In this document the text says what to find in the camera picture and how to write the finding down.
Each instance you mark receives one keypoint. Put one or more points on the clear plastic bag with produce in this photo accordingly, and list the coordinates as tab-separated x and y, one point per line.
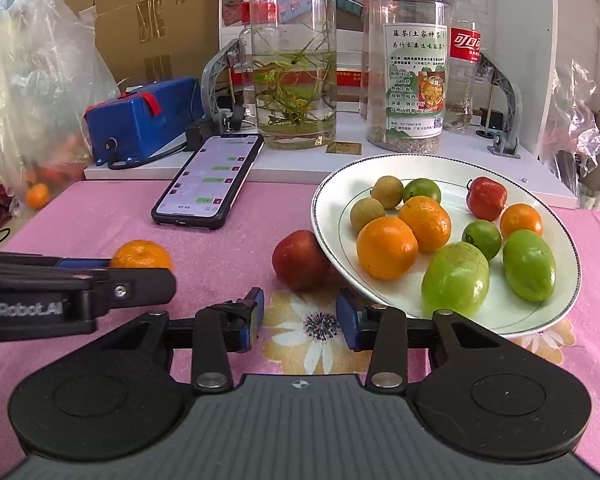
40	85

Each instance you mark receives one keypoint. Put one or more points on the pink floral tablecloth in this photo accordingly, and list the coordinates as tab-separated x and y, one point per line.
105	210

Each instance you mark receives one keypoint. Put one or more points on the orange mandarin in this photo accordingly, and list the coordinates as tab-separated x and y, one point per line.
521	220
425	222
387	247
141	255

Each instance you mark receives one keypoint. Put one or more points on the brown longan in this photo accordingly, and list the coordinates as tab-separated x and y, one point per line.
387	191
366	214

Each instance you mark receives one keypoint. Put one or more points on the blue plastic box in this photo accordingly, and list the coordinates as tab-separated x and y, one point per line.
140	120

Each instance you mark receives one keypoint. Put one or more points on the cardboard box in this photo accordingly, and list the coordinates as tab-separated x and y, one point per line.
155	20

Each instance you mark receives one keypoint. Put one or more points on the small gold tile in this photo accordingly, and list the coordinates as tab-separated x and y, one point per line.
343	148

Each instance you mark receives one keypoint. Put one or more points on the black power adapter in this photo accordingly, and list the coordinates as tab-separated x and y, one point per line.
200	135

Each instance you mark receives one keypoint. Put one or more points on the red fruit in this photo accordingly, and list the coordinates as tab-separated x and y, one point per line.
301	260
486	198

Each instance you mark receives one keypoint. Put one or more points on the large green fruit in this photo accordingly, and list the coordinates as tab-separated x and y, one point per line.
455	277
529	265

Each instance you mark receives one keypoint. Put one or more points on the mandarin inside plastic bag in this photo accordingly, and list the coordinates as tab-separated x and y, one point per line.
37	195

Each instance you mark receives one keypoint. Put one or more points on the small green fruit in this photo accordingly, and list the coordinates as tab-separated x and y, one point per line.
481	238
422	190

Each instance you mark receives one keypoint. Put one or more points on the white porcelain plate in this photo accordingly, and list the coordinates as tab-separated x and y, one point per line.
510	310

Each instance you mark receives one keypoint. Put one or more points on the cola bottle red cap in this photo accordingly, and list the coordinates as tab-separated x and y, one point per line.
465	50

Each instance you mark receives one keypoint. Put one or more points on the black smartphone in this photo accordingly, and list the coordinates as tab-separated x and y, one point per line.
210	180

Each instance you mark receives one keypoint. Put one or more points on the crumpled clear plastic bag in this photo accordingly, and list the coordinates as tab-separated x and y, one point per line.
575	110

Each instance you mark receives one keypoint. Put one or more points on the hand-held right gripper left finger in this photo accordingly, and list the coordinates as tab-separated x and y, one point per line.
257	317

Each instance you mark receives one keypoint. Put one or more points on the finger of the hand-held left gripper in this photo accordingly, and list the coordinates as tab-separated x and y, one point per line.
140	285
85	263

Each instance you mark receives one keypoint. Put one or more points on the glass vase with water plant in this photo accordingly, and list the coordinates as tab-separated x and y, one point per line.
295	60

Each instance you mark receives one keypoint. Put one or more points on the grey metal bracket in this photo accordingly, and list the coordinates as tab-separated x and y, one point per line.
507	95
212	75

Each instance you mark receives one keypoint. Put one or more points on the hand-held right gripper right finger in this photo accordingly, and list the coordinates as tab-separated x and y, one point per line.
347	320

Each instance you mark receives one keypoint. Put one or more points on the clear plastic jar green label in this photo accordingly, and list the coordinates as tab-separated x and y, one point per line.
405	70

